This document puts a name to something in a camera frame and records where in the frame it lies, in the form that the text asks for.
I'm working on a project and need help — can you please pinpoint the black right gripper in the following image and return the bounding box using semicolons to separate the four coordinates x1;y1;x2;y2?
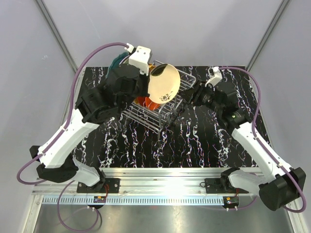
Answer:
178;80;223;114

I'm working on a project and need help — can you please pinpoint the orange round plastic plate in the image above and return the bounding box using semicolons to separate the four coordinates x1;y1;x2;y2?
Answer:
134;97;146;107

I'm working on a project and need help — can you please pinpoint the cream plate black motif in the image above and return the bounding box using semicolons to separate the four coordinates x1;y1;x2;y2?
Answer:
148;64;181;104

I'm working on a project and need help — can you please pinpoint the bright orange small plate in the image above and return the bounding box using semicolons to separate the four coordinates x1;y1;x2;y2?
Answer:
144;97;160;111

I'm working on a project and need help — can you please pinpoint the teal scalloped plate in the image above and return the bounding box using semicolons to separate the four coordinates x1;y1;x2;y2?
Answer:
106;52;129;75

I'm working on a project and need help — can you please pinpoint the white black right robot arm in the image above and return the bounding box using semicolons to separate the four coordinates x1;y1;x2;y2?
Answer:
180;81;306;211

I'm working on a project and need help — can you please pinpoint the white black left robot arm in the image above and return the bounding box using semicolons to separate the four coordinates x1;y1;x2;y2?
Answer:
30;63;150;193

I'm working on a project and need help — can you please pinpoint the right small circuit board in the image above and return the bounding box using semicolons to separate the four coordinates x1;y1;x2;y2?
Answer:
225;196;240;206

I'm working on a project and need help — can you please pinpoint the small circuit board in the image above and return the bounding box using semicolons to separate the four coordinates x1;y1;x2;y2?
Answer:
225;196;240;206
93;196;106;203

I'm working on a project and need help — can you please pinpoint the left small circuit board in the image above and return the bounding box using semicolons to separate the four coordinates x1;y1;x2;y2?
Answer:
93;196;106;203

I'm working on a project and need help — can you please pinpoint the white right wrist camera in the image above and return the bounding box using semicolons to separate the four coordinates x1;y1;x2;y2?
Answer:
205;67;222;87

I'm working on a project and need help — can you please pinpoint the silver wire dish rack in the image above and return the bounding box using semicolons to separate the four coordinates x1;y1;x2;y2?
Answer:
121;59;197;140

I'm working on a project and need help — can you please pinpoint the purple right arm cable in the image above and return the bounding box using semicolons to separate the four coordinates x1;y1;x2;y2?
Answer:
218;67;307;214

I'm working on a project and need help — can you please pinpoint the aluminium front mounting rail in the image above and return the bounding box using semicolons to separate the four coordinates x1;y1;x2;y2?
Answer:
32;167;263;206

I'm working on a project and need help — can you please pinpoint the aluminium frame rail left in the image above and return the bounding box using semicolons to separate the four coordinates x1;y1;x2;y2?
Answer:
34;0;78;72

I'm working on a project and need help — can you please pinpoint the aluminium frame post right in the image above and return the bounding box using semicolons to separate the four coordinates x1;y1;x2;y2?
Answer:
246;0;291;71

